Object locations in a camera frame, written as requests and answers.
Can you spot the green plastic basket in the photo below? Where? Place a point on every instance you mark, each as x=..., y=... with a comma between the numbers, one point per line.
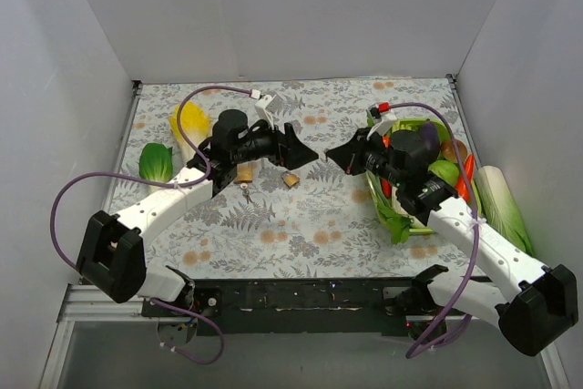
x=417, y=228

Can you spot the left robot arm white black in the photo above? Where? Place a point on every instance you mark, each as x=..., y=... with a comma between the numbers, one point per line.
x=112, y=255

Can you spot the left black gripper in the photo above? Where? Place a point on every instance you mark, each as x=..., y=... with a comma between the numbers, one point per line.
x=282, y=148

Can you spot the large brass long-shackle padlock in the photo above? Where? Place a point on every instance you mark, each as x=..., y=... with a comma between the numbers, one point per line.
x=244, y=173

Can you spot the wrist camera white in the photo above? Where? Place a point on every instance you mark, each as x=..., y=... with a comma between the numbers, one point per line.
x=383, y=119
x=263, y=104

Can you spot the brown mushroom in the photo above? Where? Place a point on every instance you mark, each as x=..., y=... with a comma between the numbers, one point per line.
x=454, y=151

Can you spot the orange red pepper left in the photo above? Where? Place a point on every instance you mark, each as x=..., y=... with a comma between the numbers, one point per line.
x=386, y=186

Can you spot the small brass padlock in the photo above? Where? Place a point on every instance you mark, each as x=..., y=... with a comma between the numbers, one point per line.
x=290, y=180

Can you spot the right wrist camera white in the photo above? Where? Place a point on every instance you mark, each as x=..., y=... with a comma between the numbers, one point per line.
x=383, y=119

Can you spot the orange carrot pepper right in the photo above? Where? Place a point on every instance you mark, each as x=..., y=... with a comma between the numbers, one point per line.
x=464, y=182

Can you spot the green bok choy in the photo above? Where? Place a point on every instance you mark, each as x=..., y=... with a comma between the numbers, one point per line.
x=155, y=163

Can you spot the yellow napa cabbage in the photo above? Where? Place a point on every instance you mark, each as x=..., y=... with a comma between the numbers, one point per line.
x=190, y=127

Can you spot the round green cabbage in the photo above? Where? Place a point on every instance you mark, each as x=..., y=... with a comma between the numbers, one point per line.
x=445, y=170

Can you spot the large green napa cabbage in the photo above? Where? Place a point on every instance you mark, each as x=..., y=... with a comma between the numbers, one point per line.
x=500, y=208

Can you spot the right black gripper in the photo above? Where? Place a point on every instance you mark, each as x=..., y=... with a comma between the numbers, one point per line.
x=360, y=152

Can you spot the floral table cloth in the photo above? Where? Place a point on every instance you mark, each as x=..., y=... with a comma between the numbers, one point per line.
x=327, y=226

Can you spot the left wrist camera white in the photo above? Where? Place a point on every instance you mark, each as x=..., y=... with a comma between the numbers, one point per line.
x=263, y=104

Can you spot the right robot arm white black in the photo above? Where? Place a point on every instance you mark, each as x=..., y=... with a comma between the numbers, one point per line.
x=530, y=303

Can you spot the green spinach leaves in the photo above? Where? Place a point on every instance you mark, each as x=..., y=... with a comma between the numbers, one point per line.
x=398, y=225

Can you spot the purple eggplant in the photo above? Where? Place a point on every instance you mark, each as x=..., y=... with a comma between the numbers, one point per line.
x=429, y=135

